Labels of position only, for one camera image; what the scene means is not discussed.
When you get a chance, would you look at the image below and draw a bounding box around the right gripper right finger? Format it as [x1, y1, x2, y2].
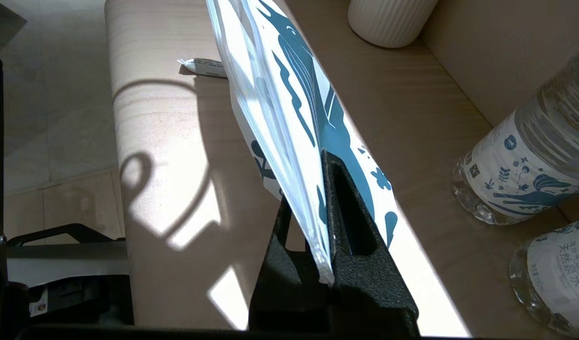
[320, 151, 418, 326]

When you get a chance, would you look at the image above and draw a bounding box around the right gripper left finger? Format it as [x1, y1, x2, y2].
[249, 198, 332, 315]

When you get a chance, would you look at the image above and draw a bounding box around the white leaf-print plastic bag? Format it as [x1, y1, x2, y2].
[205, 0, 399, 286]

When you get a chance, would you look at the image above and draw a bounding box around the robot base chassis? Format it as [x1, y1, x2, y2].
[0, 50, 134, 340]

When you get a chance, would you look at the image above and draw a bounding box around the beige wooden shelf cabinet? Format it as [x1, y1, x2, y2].
[104, 0, 579, 338]

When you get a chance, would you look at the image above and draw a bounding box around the small clear water bottle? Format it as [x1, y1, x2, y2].
[450, 45, 579, 226]
[509, 215, 579, 338]

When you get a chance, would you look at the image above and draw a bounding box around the white ribbed mug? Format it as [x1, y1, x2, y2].
[347, 0, 439, 49]

